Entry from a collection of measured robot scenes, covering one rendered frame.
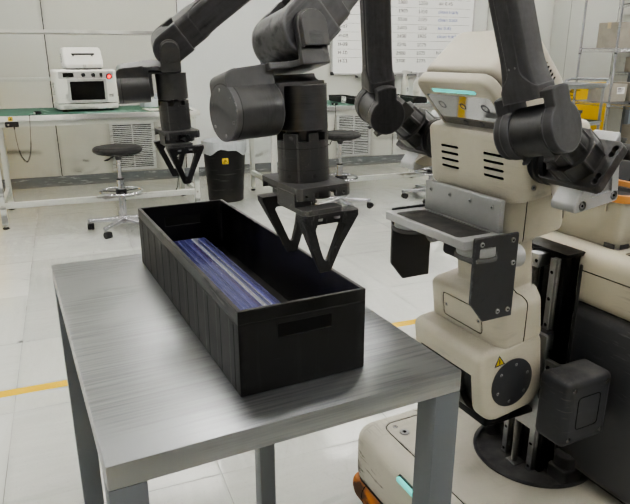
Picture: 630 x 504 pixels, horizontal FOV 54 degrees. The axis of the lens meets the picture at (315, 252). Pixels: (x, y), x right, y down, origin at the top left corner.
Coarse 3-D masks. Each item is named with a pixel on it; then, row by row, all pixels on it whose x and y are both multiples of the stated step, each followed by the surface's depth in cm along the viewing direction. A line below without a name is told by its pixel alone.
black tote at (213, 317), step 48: (144, 240) 117; (240, 240) 118; (192, 288) 88; (288, 288) 99; (336, 288) 84; (240, 336) 72; (288, 336) 75; (336, 336) 78; (240, 384) 73; (288, 384) 76
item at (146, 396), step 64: (128, 256) 126; (64, 320) 100; (128, 320) 96; (384, 320) 96; (128, 384) 77; (192, 384) 77; (320, 384) 77; (384, 384) 77; (448, 384) 80; (128, 448) 64; (192, 448) 65; (256, 448) 69; (448, 448) 83
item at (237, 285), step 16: (192, 240) 122; (192, 256) 112; (208, 256) 112; (224, 256) 112; (208, 272) 103; (224, 272) 103; (240, 272) 103; (224, 288) 96; (240, 288) 96; (256, 288) 96; (240, 304) 90; (256, 304) 90
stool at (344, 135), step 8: (328, 136) 474; (336, 136) 471; (344, 136) 471; (352, 136) 473; (360, 136) 482; (336, 176) 494; (344, 176) 498; (328, 200) 494; (336, 200) 498; (344, 200) 493; (352, 200) 502; (360, 200) 502; (368, 200) 503
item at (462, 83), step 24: (456, 48) 113; (480, 48) 108; (432, 72) 114; (456, 72) 109; (480, 72) 104; (552, 72) 105; (432, 96) 117; (456, 96) 110; (480, 96) 104; (456, 120) 118; (480, 120) 111
